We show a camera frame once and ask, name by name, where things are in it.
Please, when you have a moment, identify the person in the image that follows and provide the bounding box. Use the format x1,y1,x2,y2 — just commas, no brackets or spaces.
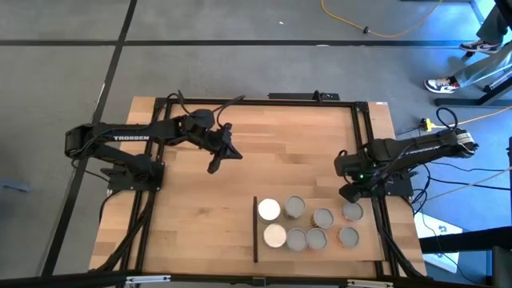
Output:
423,0,512,95

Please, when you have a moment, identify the white printed card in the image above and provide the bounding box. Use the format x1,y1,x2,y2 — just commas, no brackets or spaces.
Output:
413,211,465,274

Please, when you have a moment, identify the can with orange checked label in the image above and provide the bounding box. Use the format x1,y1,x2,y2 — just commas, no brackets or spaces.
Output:
284,195,307,220

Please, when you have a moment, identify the tin can with pale label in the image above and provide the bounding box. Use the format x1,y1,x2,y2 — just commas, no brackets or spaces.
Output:
262,222,288,249

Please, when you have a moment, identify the can with vegetable picture label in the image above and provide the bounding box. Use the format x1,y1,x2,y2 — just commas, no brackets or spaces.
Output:
311,207,335,230

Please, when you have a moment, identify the wooden shelf with black frame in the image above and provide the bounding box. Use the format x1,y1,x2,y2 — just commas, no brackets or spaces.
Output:
252,194,385,264

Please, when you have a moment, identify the can with blue yellow label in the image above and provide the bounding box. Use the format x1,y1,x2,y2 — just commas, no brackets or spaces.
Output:
257,198,282,223

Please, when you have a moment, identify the yellow extension cable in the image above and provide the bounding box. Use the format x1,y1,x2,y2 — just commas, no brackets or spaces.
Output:
433,105,512,130

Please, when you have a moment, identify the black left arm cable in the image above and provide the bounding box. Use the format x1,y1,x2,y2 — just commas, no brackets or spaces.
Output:
166,90,246,130

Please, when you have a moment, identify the black metal bar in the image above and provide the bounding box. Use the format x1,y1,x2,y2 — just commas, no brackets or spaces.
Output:
418,225,512,255

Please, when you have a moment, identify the black flat bar mount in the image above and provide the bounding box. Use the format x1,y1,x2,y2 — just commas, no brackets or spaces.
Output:
266,92,341,102

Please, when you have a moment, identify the can with white red label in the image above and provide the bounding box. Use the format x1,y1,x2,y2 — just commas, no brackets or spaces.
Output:
306,227,330,251

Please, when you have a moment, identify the black gantry beam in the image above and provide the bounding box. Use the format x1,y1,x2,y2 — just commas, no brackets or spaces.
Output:
0,270,512,288

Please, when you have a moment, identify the black metal stand base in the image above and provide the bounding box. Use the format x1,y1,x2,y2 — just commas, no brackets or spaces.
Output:
434,70,512,108

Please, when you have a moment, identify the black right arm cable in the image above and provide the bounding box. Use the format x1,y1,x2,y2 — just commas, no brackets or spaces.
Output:
434,106,460,131

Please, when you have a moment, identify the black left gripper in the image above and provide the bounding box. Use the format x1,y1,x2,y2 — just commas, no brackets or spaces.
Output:
198,122,244,174

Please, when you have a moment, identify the yellow floor cable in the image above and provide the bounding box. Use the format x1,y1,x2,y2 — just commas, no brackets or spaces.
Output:
320,0,444,39

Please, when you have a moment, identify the black aluminium table frame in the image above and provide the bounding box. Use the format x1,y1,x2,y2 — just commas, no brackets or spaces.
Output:
90,97,428,280

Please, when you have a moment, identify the silver metal bracket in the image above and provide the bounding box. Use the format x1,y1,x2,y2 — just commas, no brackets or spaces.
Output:
346,278,395,288
125,274,172,286

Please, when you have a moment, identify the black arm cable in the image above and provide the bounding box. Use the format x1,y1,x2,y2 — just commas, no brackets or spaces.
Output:
434,106,460,131
166,90,246,130

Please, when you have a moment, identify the tan cable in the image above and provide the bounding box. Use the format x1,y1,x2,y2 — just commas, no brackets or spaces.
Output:
423,166,512,202

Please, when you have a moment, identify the can with yellow red label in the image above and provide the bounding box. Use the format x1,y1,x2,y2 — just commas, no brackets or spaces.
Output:
342,201,365,223

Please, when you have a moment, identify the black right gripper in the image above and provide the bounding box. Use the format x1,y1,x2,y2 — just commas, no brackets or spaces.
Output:
334,150,379,204

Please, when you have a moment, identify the blue tape scrap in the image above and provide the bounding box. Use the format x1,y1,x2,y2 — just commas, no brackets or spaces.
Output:
1,180,32,194

